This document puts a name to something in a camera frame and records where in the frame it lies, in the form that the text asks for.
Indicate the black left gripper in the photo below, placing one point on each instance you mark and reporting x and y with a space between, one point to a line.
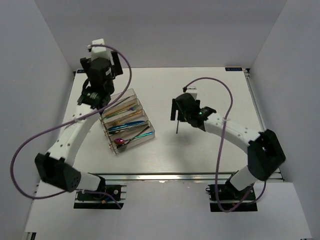
116 69

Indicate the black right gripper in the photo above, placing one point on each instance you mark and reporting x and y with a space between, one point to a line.
173 110

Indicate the grey-blue chopstick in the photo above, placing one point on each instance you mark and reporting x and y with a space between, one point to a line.
177 126

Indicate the blue serrated knife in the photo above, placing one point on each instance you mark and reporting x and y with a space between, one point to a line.
126 125

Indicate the clear smoked utensil organizer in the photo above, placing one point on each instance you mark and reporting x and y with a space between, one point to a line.
129 95

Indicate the black knife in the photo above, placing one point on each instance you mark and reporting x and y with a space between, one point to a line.
110 133

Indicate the iridescent rainbow spoon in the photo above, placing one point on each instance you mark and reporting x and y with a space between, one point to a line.
120 141

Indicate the orange chopstick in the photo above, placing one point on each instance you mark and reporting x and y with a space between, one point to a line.
118 108

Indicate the gold fork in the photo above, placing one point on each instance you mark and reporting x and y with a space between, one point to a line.
126 118

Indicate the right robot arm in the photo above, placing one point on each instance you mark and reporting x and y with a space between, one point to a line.
263 149

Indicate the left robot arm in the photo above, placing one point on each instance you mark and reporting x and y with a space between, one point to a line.
55 167

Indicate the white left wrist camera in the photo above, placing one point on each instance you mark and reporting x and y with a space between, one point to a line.
98 51

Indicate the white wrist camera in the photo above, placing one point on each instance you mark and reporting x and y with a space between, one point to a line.
98 51
191 90

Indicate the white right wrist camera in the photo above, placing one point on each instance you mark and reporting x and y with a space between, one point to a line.
191 90

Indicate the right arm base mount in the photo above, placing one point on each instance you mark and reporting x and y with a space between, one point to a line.
229 200

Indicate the aluminium table frame rail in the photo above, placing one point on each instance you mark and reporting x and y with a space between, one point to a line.
189 155

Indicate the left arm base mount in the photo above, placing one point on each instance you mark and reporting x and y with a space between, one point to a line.
112 198

